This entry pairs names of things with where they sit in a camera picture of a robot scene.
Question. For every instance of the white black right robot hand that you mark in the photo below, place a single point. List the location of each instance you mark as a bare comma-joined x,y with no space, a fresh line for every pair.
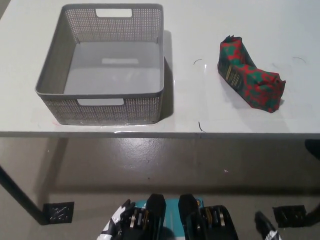
266,226

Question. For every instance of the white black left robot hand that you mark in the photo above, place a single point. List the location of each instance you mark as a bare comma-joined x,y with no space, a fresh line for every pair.
113,220

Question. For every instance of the red green coffee bean bag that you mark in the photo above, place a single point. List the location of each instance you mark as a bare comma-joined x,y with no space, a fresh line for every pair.
252,82

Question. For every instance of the dark object beside table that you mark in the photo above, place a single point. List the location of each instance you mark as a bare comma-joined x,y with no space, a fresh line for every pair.
313,148

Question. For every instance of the black metal table leg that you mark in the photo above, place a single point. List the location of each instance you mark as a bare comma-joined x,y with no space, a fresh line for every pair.
22,197

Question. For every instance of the grey perforated plastic basket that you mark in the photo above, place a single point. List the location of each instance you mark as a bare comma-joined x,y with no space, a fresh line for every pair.
57,50

